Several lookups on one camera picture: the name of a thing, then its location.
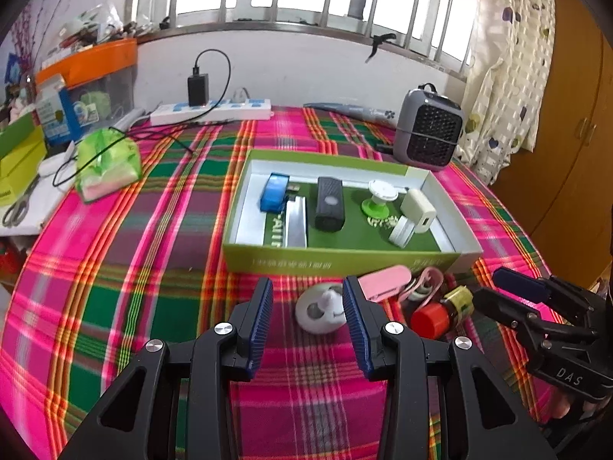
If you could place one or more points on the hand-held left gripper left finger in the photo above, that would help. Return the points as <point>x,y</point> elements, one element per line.
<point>258,326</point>

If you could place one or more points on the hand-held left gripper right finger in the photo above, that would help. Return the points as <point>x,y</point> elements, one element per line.
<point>357,330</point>

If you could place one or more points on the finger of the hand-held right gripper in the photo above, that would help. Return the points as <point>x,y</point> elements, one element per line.
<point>503,306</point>
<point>522,285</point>

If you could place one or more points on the white round mini fan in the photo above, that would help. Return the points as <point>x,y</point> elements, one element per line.
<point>318,314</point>

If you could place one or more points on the pink oblong case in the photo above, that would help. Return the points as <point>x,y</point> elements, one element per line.
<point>383,282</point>

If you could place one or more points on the brown bottle red cap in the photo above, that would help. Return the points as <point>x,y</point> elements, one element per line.
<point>433,318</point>

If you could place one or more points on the green white cardboard box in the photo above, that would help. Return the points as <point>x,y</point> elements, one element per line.
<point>287,261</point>

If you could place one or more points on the white round ribbed jar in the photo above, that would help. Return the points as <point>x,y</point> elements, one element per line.
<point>400,232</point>

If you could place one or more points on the silver rectangular metal case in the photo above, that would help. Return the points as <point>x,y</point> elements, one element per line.
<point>296,223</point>

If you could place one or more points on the white charger adapter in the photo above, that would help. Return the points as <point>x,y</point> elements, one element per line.
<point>419,208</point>

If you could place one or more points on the black rectangular device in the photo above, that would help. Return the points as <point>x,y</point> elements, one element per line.
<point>329,203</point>

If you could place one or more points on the blue rectangular device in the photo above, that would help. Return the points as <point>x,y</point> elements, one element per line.
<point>273,191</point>

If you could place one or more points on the white green round holder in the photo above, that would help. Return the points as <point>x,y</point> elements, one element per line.
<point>380,191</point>

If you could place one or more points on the person's right hand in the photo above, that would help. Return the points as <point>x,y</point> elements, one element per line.
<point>562,402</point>

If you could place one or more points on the pink green plaid tablecloth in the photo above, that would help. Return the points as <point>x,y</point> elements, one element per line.
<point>143,287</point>

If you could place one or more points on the wooden wardrobe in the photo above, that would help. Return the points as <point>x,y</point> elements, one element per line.
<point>574,129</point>

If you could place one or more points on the grey portable heater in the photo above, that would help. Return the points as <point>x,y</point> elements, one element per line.
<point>428,129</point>

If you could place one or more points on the white blue power strip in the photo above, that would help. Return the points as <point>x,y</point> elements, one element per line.
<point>215,111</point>

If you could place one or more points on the grey folded umbrella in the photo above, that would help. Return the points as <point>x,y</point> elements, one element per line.
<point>349,110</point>

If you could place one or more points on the green tissue pack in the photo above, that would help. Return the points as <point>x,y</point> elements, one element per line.
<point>108,163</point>

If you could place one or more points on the cream patterned curtain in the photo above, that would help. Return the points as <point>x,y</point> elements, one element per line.
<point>507,57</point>

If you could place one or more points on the white plug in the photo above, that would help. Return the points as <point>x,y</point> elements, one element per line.
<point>240,95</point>

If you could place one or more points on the black charger adapter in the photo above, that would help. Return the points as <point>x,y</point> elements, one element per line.
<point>198,88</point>

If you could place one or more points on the white small oval device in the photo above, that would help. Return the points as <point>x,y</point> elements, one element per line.
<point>52,164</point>

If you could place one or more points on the grey scissors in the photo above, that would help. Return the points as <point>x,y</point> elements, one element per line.
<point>19,206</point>

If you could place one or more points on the black hook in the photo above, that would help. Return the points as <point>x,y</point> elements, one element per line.
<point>380,43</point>

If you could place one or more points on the lime green cardboard box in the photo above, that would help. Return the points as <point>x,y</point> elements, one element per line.
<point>17,172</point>

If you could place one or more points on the blue white carton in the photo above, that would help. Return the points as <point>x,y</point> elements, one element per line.
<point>57,110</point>

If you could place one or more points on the clear bin orange lid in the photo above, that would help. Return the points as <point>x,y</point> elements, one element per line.
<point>96,64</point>

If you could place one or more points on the dark green cardboard box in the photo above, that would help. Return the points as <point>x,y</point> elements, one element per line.
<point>17,132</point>

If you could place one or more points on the metal window grille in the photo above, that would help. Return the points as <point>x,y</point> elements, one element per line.
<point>311,14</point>

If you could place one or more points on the pile of assorted small items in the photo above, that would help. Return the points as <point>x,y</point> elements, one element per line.
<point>91,26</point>

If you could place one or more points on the purple dried flowers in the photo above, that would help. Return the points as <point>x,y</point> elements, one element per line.
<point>24,40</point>

